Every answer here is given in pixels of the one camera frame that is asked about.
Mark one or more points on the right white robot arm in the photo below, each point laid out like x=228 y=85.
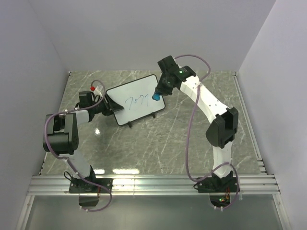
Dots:
x=223 y=120

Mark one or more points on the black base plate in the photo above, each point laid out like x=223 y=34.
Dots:
x=216 y=185
x=78 y=186

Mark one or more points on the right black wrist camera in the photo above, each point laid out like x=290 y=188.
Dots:
x=168 y=65

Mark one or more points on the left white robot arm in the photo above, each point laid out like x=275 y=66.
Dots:
x=61 y=136

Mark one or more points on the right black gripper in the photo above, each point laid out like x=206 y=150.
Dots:
x=159 y=89

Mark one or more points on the blue whiteboard eraser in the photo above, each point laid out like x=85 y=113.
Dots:
x=156 y=96

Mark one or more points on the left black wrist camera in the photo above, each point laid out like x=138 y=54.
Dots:
x=86 y=99

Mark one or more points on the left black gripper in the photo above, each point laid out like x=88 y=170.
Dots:
x=111 y=107

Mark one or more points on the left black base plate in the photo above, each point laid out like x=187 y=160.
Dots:
x=78 y=186

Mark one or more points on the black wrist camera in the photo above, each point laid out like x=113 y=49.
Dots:
x=168 y=65
x=86 y=99

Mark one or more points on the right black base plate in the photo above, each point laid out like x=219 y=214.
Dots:
x=216 y=185

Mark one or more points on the aluminium rail frame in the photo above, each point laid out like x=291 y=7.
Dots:
x=151 y=190

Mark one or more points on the small white whiteboard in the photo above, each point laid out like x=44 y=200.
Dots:
x=136 y=98

